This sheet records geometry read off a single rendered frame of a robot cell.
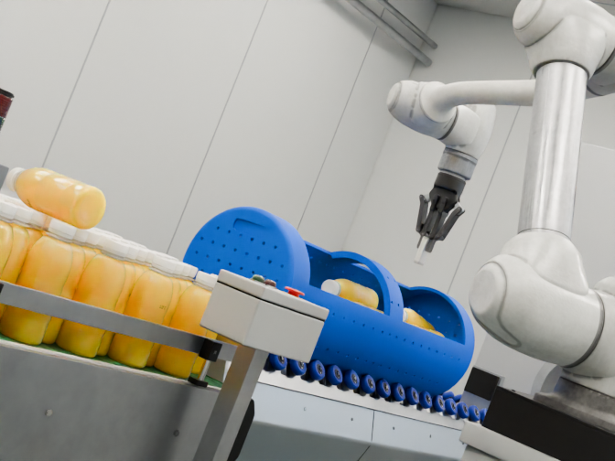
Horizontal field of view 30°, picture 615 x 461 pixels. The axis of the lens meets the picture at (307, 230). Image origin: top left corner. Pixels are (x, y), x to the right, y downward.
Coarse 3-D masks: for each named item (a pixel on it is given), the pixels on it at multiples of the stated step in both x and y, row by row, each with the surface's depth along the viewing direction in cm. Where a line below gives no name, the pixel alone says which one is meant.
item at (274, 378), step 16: (272, 368) 229; (288, 368) 234; (272, 384) 226; (288, 384) 232; (304, 384) 237; (320, 384) 244; (336, 400) 247; (352, 400) 254; (368, 400) 260; (384, 400) 267; (400, 416) 273; (416, 416) 279; (432, 416) 287; (448, 416) 296
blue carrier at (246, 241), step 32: (224, 224) 231; (256, 224) 227; (288, 224) 228; (192, 256) 233; (224, 256) 229; (256, 256) 224; (288, 256) 220; (320, 256) 264; (352, 256) 261; (320, 288) 276; (384, 288) 254; (416, 288) 296; (352, 320) 239; (384, 320) 250; (448, 320) 295; (320, 352) 239; (352, 352) 246; (384, 352) 255; (416, 352) 266; (448, 352) 278; (416, 384) 278; (448, 384) 287
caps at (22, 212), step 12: (0, 204) 155; (12, 204) 162; (24, 204) 182; (12, 216) 156; (24, 216) 162; (36, 216) 168; (48, 216) 175; (60, 228) 164; (72, 228) 165; (84, 240) 172; (96, 240) 179; (108, 240) 174; (120, 252) 174; (132, 252) 181; (144, 252) 188; (156, 264) 184; (168, 264) 184
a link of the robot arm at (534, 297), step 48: (528, 0) 226; (576, 0) 224; (528, 48) 227; (576, 48) 221; (576, 96) 219; (528, 144) 219; (576, 144) 216; (528, 192) 212; (528, 240) 204; (480, 288) 202; (528, 288) 197; (576, 288) 201; (528, 336) 199; (576, 336) 200
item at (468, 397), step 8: (472, 368) 333; (480, 368) 333; (472, 376) 332; (480, 376) 331; (488, 376) 329; (496, 376) 328; (472, 384) 331; (480, 384) 330; (488, 384) 329; (496, 384) 328; (464, 392) 334; (472, 392) 331; (480, 392) 329; (488, 392) 328; (464, 400) 333; (472, 400) 332; (480, 400) 331; (488, 400) 328; (480, 408) 330
